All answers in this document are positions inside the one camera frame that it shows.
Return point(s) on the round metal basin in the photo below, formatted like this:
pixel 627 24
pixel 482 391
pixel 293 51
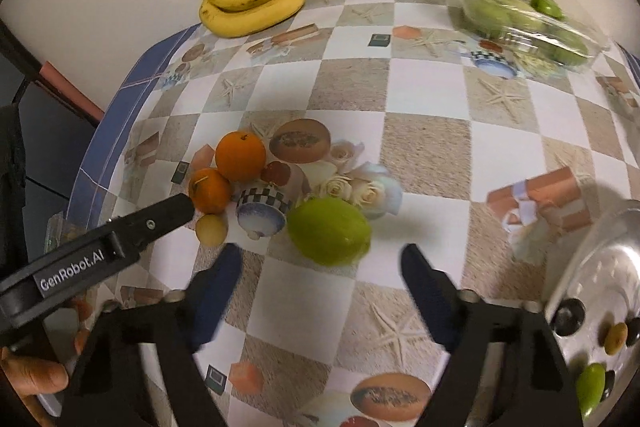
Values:
pixel 615 267

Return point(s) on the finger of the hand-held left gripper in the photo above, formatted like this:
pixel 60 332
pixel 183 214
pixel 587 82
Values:
pixel 160 217

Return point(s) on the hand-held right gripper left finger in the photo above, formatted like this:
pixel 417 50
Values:
pixel 215 302

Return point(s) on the clear plastic bag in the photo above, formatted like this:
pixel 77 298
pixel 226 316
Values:
pixel 62 232

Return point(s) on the reddish brown wooden bar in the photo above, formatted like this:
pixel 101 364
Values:
pixel 70 94

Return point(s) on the brown kiwi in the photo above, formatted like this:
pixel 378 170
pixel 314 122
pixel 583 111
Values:
pixel 616 337

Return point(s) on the small yellow longan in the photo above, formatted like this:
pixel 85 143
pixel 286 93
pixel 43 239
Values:
pixel 211 228

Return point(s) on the orange tangerine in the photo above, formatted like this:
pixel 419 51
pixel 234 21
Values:
pixel 210 190
pixel 240 155

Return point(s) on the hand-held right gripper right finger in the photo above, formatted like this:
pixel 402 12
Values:
pixel 427 292

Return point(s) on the person's left hand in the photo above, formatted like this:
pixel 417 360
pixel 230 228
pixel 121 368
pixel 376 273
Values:
pixel 30 374

